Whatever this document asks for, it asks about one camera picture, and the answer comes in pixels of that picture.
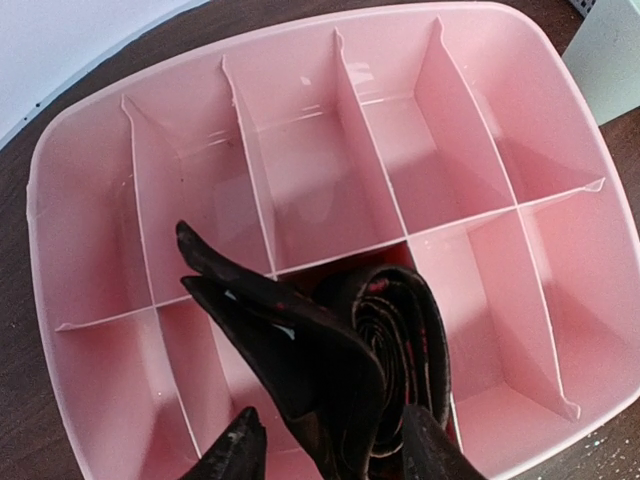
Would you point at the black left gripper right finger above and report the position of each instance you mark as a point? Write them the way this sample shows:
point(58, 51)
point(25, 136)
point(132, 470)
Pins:
point(428, 453)

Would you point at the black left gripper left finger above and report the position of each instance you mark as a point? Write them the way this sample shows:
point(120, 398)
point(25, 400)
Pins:
point(238, 453)

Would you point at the dark floral patterned tie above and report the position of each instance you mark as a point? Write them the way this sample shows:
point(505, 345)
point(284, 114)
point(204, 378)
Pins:
point(341, 363)

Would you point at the pink divided organizer box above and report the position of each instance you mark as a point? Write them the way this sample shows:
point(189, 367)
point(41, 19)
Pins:
point(449, 137)

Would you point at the mint green plastic cup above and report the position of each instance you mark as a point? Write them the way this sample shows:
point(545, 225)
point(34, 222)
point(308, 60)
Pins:
point(603, 58)

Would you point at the white plastic mesh basket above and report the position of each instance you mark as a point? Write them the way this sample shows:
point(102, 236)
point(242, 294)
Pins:
point(583, 7)

